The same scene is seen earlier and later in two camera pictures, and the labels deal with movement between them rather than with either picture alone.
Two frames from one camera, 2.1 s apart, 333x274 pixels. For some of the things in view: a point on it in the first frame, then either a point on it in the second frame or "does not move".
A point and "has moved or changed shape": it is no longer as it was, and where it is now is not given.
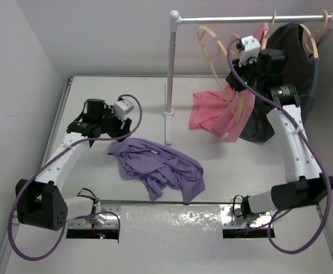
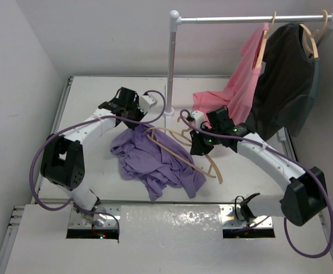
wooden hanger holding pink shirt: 264,41 does not move
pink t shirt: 223,113 does not move
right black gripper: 235,85 -> 197,146
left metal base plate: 105,217 does not move
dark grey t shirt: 303,72 does not move
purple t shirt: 159,168 has moved or changed shape
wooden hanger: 236,101 -> 180,135
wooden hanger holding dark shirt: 311,36 does not move
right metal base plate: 232,217 does not move
